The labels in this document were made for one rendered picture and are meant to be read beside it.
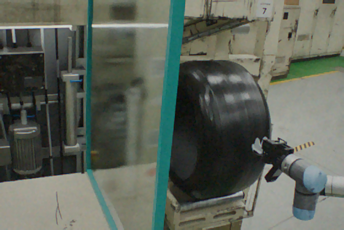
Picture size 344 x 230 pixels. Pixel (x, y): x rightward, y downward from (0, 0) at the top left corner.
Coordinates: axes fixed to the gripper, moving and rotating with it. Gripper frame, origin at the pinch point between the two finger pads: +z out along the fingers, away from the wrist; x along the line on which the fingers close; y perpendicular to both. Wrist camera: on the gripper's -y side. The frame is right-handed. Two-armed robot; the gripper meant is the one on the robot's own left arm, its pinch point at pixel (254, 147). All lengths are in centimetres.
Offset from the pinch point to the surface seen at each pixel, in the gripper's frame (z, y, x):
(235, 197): 17.8, -32.3, -6.9
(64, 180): -7, 0, 72
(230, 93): 10.3, 19.1, 7.0
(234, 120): 3.9, 10.5, 8.1
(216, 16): 43, 46, -4
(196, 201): 18.7, -31.3, 12.6
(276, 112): 283, -93, -247
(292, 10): 390, 38, -345
